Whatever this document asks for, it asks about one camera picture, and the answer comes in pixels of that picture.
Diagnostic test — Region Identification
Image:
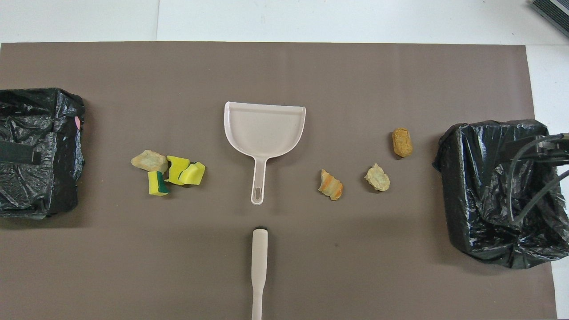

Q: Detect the tan toy bread piece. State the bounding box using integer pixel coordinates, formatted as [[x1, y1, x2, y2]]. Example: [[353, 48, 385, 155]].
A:
[[131, 150, 168, 173]]

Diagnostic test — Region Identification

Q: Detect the yellow sponge with green layer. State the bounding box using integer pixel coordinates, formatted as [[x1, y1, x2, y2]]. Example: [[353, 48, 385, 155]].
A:
[[148, 171, 170, 196]]

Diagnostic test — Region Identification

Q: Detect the brown toy croquette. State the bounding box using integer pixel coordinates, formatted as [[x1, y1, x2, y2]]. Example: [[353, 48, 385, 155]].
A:
[[392, 128, 413, 158]]

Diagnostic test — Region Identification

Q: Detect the yellow sponge piece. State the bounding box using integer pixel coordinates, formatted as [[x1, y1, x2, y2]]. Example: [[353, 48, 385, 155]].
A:
[[166, 156, 191, 186], [179, 161, 206, 185]]

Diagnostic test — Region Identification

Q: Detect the pale lumpy toy bread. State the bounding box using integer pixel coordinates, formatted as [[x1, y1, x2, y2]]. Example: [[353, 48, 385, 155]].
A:
[[364, 163, 391, 192]]

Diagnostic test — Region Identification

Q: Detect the orange striped toy croissant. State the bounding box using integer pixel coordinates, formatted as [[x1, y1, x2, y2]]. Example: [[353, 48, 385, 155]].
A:
[[318, 169, 344, 201]]

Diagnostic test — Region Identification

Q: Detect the beige plastic dustpan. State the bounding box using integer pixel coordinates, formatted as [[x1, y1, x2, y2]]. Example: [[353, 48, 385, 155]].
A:
[[224, 101, 306, 206]]

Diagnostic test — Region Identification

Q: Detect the beige hand brush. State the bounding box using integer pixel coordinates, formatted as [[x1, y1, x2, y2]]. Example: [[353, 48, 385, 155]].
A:
[[251, 228, 268, 320]]

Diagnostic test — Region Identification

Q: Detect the black-bagged bin with pink spot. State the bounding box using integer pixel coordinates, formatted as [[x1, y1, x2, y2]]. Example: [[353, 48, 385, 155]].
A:
[[0, 88, 85, 219]]

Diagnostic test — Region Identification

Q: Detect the black grilled device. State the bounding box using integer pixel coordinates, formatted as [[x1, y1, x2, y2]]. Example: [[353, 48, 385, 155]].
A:
[[530, 0, 569, 38]]

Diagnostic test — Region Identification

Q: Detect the brown paper table mat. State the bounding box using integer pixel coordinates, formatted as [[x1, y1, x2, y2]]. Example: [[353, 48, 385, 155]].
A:
[[0, 41, 558, 320]]

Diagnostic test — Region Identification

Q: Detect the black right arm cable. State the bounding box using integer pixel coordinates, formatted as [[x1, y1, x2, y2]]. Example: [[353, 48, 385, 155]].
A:
[[508, 133, 569, 224]]

